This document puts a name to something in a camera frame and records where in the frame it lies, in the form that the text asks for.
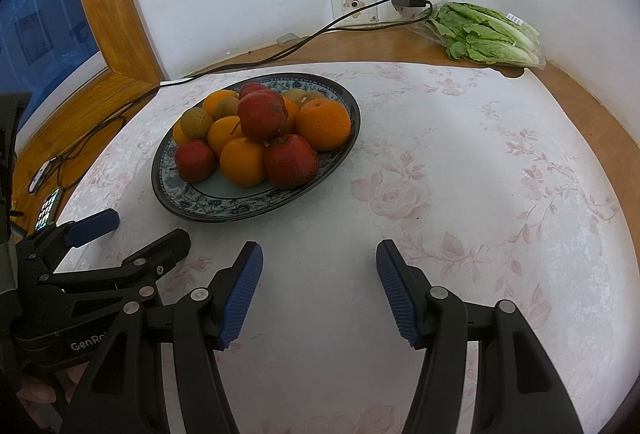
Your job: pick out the small white device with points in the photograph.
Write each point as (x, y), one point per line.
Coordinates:
(39, 176)

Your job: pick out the white wall socket round port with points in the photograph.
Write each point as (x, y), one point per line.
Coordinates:
(350, 6)

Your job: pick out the smartphone with lit screen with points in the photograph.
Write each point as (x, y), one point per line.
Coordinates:
(49, 209)

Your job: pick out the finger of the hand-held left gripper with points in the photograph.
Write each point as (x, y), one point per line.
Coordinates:
(165, 249)
(92, 226)

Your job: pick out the bagged green romaine lettuce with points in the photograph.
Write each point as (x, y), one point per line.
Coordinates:
(480, 38)

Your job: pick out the small yellow-green pear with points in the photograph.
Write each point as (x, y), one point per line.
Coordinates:
(227, 106)
(314, 96)
(295, 94)
(196, 122)

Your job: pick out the small white plastic piece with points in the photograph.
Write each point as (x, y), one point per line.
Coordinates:
(287, 38)

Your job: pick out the blue patterned ceramic plate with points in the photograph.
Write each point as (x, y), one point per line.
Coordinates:
(250, 204)

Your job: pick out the white floral tablecloth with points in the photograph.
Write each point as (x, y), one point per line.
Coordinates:
(450, 163)

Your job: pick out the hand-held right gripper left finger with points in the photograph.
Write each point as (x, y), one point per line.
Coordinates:
(242, 299)

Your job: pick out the person's left hand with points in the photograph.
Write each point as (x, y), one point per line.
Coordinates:
(37, 394)

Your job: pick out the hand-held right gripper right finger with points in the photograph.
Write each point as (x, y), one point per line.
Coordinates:
(395, 294)

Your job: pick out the orange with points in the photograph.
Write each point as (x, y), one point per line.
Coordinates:
(178, 136)
(222, 136)
(214, 102)
(292, 116)
(324, 123)
(242, 162)

